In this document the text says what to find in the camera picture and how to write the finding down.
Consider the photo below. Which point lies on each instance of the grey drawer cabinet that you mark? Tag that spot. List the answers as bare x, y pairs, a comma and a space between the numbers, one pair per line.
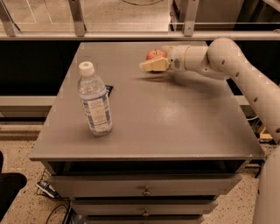
168, 123

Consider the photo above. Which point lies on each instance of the clear blue-label water bottle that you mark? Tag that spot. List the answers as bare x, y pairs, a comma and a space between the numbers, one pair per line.
95, 99

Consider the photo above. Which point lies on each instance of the red apple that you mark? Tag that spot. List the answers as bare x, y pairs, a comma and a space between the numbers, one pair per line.
155, 53

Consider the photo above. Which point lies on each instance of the metal railing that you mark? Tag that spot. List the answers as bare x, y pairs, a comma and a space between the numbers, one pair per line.
139, 19

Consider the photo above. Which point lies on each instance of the black chair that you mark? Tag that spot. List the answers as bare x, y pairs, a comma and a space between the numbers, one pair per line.
10, 184

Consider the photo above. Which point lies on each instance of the bottom grey drawer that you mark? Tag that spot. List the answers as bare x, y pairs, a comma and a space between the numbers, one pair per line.
144, 220

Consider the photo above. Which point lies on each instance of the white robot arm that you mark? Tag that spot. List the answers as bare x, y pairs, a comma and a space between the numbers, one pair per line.
223, 59

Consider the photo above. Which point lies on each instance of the grey drawer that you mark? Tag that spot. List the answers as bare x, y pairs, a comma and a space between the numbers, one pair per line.
143, 185
144, 207
144, 220

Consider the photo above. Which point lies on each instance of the middle grey drawer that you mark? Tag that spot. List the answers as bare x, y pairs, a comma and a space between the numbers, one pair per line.
144, 207

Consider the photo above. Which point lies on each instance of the power strip on floor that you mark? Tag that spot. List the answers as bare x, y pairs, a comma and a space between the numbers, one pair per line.
45, 187

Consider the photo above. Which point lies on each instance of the top grey drawer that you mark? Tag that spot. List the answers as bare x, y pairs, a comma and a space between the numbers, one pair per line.
143, 185

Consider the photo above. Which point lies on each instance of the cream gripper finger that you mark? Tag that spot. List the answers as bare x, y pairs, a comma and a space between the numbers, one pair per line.
158, 64

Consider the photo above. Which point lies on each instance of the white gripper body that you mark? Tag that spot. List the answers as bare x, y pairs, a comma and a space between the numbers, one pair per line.
176, 58

